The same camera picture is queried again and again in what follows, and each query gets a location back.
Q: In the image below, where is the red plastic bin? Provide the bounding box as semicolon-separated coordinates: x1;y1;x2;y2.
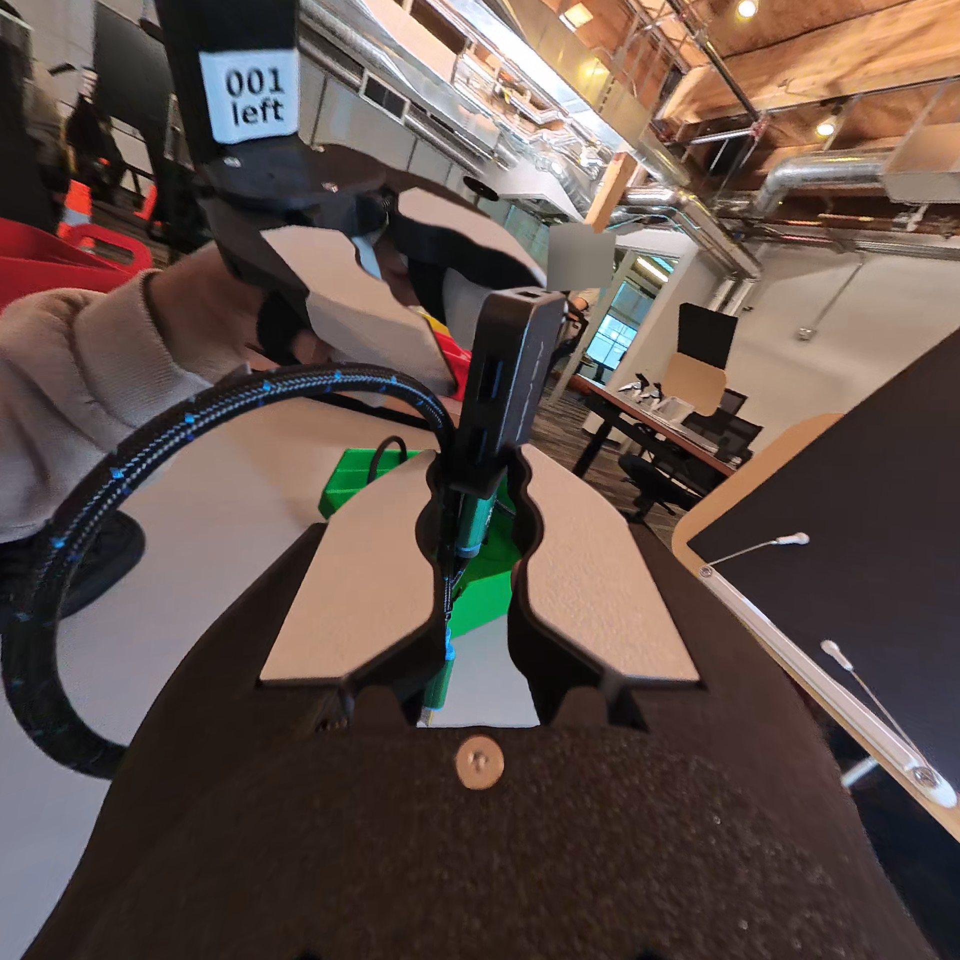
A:
0;216;155;310

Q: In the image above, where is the black office chair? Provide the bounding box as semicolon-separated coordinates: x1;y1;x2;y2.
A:
618;412;762;522

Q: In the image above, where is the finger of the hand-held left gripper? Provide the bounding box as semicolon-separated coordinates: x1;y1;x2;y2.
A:
259;225;460;399
386;186;550;350

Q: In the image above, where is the wooden top office desk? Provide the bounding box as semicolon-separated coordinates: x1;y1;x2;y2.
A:
570;373;744;481

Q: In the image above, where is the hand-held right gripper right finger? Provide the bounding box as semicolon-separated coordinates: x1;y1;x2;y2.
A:
507;447;703;687

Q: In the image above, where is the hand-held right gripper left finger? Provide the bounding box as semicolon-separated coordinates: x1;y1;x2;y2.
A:
258;448;451;695

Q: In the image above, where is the black cushion pad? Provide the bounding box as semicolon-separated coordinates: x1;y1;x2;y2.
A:
0;516;145;625

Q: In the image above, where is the silver ventilation duct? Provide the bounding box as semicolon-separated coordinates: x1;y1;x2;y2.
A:
753;146;912;219

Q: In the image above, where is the person's left hand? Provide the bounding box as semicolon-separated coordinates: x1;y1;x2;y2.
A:
146;247;340;378

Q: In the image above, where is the black wood-rimmed board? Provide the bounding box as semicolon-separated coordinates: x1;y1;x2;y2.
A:
666;303;740;415
671;330;960;845

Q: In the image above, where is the black hdmi switch box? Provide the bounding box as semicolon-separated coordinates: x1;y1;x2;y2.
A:
450;287;569;500

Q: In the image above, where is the green plastic bin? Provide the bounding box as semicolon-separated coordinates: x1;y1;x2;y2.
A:
318;448;526;639

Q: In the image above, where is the person's left forearm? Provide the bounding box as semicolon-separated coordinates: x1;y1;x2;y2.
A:
0;288;252;545

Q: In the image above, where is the green plug hdmi cable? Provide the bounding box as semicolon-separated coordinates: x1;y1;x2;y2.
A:
0;363;500;781

